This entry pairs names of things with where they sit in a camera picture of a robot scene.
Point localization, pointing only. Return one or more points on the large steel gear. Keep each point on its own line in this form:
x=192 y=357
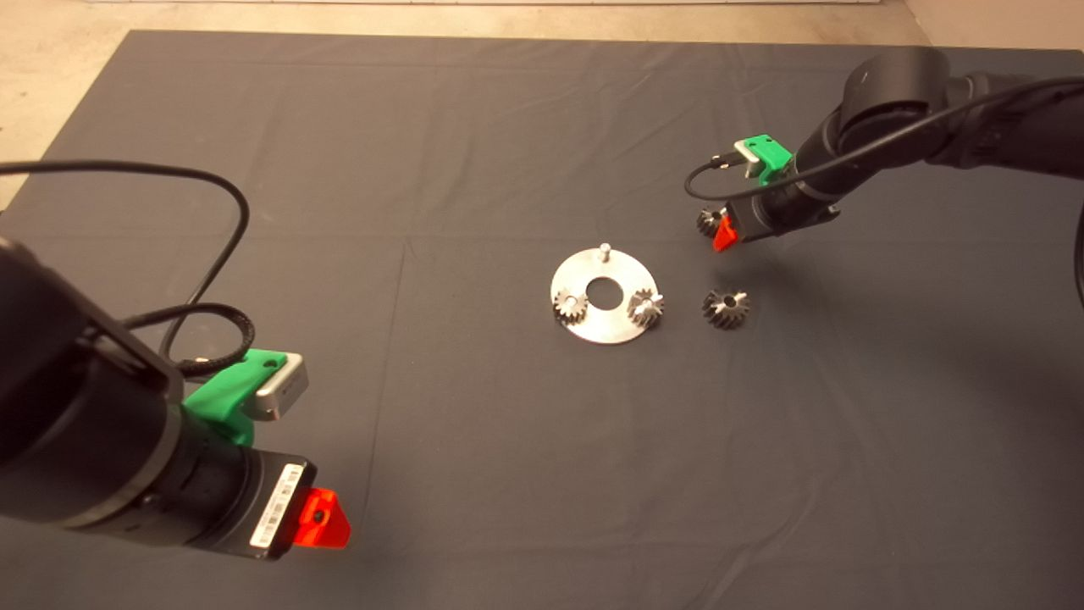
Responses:
x=716 y=315

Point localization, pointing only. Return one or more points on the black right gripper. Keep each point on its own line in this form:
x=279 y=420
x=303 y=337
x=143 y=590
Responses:
x=783 y=212

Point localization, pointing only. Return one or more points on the green left camera mount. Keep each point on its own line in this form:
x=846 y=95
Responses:
x=220 y=400

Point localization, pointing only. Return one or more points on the silver right camera box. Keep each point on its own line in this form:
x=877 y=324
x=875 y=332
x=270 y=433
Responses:
x=745 y=152

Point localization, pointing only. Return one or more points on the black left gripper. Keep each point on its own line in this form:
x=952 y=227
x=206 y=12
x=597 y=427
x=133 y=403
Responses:
x=233 y=498

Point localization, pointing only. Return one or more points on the green right camera mount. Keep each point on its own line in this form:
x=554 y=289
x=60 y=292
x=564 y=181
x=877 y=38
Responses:
x=772 y=154

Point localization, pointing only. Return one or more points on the small steel gear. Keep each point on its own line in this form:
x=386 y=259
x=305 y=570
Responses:
x=645 y=309
x=570 y=307
x=706 y=222

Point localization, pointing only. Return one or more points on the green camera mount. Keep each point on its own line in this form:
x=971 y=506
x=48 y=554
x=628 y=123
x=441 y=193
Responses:
x=220 y=400
x=772 y=154

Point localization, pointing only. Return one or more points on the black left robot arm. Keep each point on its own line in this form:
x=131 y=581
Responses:
x=68 y=415

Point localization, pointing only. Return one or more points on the round metal plate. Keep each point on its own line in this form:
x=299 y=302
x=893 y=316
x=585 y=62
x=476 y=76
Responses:
x=605 y=326

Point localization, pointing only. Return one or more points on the silver camera box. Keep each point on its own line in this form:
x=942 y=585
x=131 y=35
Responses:
x=286 y=391
x=745 y=152

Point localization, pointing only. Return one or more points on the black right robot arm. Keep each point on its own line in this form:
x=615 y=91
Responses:
x=893 y=85

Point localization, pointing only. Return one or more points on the silver left camera box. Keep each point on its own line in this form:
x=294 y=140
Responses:
x=286 y=391

